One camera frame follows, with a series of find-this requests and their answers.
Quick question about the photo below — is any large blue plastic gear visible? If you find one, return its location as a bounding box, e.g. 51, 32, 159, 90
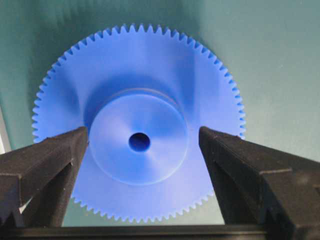
32, 24, 246, 222

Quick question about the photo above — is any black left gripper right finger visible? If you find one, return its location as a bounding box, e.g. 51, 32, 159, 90
198, 126, 320, 240

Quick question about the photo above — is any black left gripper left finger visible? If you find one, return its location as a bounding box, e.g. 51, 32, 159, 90
0, 126, 88, 228

